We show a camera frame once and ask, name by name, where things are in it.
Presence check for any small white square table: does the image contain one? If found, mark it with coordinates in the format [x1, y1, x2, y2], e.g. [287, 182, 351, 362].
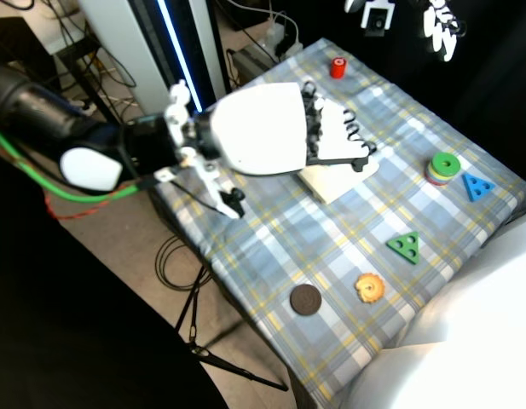
[296, 156, 381, 206]

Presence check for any red cylinder block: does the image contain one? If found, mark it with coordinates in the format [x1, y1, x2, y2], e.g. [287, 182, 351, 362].
[329, 56, 348, 80]

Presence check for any green triangle block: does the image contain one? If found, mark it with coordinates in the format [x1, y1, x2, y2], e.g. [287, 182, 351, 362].
[385, 231, 420, 266]

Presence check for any blue triangle block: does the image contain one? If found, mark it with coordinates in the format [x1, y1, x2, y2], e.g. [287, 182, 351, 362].
[461, 172, 497, 203]

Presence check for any black box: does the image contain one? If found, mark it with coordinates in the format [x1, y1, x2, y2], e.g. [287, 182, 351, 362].
[232, 44, 277, 86]

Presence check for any white power strip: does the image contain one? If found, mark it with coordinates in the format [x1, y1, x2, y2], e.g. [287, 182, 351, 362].
[262, 20, 304, 59]

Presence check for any plaid grey table cloth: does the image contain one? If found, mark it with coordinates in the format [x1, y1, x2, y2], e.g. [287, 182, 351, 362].
[153, 37, 526, 409]

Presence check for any white pillar with blue light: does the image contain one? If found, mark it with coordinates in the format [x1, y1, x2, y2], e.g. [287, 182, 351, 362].
[77, 0, 228, 124]

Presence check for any brown chocolate toy cookie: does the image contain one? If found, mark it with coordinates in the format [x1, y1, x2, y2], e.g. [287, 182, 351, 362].
[289, 283, 322, 317]

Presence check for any yellow toy biscuit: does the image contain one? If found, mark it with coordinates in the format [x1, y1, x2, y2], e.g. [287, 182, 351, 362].
[355, 273, 386, 304]

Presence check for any black tripod stand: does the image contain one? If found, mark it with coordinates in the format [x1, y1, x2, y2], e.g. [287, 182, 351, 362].
[172, 263, 289, 393]

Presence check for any black side table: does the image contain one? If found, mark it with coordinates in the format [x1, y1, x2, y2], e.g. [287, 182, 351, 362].
[0, 16, 131, 129]

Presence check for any white rounded shell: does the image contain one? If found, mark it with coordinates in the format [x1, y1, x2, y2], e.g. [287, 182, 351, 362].
[343, 212, 526, 409]

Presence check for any black coiled cable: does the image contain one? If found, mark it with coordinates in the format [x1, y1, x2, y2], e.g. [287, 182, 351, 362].
[154, 233, 213, 293]

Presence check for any coloured ring stack toy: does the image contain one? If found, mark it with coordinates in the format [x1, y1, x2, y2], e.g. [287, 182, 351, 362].
[424, 152, 462, 187]

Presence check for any green cable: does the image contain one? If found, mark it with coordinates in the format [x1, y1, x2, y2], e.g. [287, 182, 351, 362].
[0, 126, 147, 204]

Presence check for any red cable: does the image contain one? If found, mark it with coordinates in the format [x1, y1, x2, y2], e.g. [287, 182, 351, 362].
[43, 186, 132, 222]

